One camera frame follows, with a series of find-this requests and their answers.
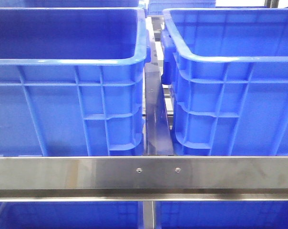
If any steel rack front rail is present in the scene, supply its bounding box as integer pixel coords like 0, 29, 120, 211
0, 156, 288, 202

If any blue crate lower right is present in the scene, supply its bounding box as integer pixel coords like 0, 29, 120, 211
157, 201, 288, 229

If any steel rack centre divider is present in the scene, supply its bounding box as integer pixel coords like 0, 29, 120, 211
144, 17, 174, 156

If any blue crate upper left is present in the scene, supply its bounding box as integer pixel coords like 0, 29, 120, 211
0, 8, 150, 157

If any blue crate lower left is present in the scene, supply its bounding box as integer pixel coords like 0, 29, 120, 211
0, 201, 144, 229

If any blue crate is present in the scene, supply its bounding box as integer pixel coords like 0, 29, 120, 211
148, 0, 216, 16
157, 201, 288, 229
0, 0, 147, 9
0, 8, 150, 157
0, 201, 144, 229
161, 8, 288, 156

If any blue crate upper right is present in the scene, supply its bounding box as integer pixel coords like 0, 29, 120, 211
161, 8, 288, 156

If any blue crate rear left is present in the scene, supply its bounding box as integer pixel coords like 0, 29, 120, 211
0, 0, 147, 9

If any blue crate rear right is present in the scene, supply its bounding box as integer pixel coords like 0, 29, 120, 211
148, 0, 216, 16

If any steel rack lower post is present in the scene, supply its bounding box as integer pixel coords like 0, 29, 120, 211
143, 201, 156, 229

